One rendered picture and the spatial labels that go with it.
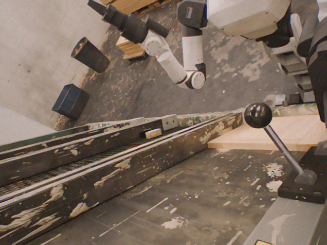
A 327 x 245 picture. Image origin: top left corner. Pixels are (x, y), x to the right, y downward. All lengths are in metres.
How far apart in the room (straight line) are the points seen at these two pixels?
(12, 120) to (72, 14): 3.12
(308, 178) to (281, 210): 0.06
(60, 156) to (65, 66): 5.16
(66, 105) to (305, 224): 4.72
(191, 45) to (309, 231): 0.88
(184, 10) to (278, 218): 0.88
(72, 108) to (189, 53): 4.02
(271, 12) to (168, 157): 0.60
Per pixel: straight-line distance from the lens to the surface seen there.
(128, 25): 0.90
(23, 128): 4.34
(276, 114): 1.08
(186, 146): 0.67
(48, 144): 1.23
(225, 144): 0.72
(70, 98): 4.91
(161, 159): 0.60
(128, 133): 1.10
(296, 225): 0.29
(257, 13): 0.92
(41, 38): 5.98
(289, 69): 1.57
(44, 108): 5.83
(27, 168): 0.91
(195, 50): 1.05
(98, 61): 5.13
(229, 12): 0.94
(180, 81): 1.03
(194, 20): 1.02
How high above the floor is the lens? 1.79
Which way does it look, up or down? 39 degrees down
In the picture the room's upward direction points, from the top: 55 degrees counter-clockwise
